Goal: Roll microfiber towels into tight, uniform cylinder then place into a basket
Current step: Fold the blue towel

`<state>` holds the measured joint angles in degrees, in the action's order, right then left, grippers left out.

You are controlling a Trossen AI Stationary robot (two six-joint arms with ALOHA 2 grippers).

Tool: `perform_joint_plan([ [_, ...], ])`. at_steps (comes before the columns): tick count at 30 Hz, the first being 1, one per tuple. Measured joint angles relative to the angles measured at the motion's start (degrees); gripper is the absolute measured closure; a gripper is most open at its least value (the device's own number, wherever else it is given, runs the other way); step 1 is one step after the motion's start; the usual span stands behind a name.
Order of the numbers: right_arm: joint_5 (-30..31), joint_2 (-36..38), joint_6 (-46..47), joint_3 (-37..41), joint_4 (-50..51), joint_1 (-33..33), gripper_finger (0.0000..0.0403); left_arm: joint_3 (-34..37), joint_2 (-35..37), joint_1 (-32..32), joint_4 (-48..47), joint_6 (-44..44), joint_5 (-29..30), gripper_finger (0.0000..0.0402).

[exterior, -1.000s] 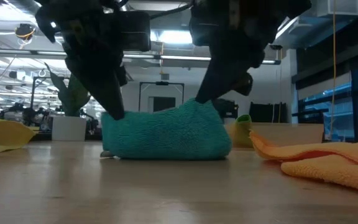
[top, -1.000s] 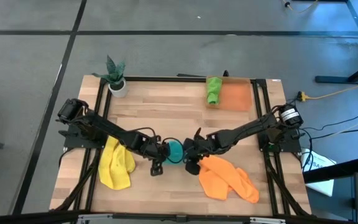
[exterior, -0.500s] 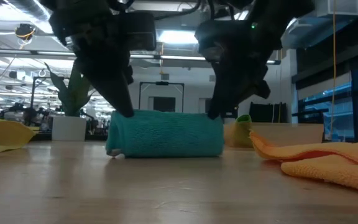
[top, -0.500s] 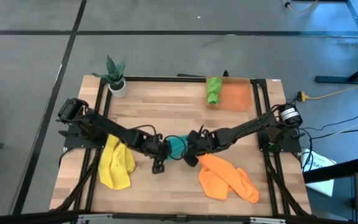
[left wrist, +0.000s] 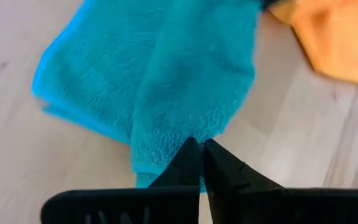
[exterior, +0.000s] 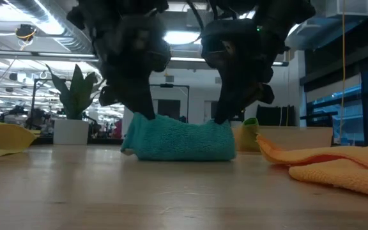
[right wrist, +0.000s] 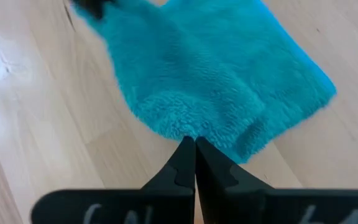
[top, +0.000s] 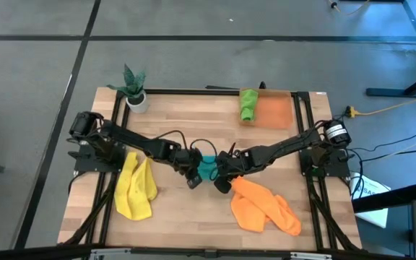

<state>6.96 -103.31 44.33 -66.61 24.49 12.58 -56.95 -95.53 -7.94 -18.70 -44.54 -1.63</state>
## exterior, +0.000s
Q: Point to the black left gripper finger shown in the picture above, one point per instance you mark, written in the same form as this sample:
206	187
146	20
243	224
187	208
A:
139	96
109	96

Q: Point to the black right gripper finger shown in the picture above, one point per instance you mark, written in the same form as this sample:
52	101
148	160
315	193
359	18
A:
265	94
230	105

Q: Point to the green microfiber towel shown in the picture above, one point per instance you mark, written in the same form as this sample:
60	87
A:
248	134

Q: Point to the orange microfiber towel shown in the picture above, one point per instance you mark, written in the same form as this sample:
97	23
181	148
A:
331	179

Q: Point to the yellow microfiber towel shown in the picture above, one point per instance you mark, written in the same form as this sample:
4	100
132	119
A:
2	137

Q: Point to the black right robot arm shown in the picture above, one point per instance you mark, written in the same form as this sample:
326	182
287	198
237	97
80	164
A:
283	12

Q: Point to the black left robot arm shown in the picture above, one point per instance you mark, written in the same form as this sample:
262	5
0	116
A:
107	9

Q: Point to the translucent orange plastic basket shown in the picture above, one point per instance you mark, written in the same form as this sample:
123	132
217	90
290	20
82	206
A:
299	137

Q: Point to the black equipment cases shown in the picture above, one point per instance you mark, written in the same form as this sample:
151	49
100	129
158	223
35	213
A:
273	115

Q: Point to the red background object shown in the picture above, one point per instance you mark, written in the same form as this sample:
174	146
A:
117	129

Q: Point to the potted green plant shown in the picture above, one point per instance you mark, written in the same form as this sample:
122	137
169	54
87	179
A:
70	131

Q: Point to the bright ceiling light panel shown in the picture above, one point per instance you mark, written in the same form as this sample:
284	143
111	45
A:
180	37

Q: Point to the black ceiling dome device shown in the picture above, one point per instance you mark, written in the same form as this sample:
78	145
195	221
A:
26	32

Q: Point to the white ceiling air unit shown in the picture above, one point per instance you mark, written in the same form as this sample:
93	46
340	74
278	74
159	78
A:
347	8

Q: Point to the black gantry frame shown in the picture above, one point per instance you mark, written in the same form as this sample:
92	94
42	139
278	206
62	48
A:
32	96
166	85

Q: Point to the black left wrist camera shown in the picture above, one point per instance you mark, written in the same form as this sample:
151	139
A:
160	57

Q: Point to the silver ribbed ceiling duct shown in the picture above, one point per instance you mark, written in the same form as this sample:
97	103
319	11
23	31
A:
72	41

